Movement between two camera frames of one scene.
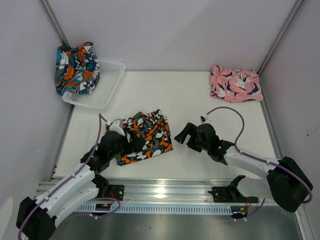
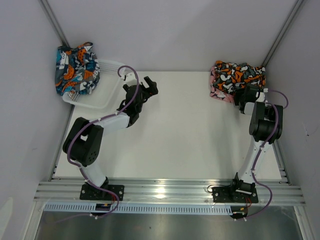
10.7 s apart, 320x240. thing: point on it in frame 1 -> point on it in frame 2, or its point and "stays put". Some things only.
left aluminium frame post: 53,21 stays put
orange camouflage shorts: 150,135 -> 229,77
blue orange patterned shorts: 77,69 stays put
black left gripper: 135,145 -> 151,90
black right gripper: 189,129 -> 237,93
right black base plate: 230,194 stays put
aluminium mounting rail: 158,190 stays put
